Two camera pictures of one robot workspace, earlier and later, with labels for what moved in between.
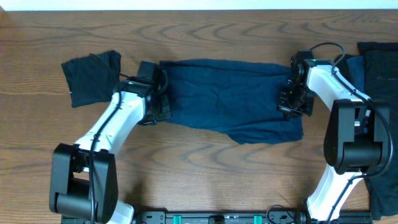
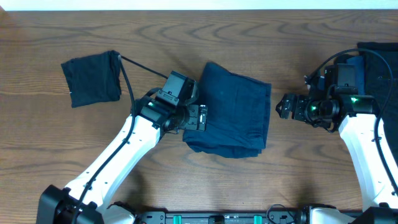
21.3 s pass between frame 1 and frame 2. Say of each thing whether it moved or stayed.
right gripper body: moved
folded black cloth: stayed
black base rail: stayed
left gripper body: moved
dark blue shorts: moved
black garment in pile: stayed
